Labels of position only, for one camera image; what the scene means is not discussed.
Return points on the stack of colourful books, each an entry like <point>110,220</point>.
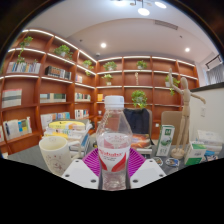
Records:
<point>70,131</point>

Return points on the wooden shelf unit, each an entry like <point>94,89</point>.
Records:
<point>56,93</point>

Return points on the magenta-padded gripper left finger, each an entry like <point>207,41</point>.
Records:
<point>78,172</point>

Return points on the tall green white carton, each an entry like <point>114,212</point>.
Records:
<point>165,140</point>

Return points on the tan chair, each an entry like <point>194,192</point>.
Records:
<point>171,126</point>

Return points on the small green white box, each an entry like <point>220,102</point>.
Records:
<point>195,153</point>

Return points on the clear plastic water bottle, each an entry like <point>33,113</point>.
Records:
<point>114,133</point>

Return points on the window with grey curtain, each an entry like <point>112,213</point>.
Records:
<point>215,71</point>

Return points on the stack of white books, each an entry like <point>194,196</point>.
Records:
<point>210,138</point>

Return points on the ceiling lamp with round lights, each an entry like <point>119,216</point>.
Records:
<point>143,6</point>

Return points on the wooden artist mannequin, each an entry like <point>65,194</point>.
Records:
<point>184,110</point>

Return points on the stack of dark books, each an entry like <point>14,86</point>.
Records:
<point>141,141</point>

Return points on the chair with dark jacket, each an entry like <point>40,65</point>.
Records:
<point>138,120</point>

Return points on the white partition with dark top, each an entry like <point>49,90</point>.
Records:
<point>210,110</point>

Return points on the white printed mug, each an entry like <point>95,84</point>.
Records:
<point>55,155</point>

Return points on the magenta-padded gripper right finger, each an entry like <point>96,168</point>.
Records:
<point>149,172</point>

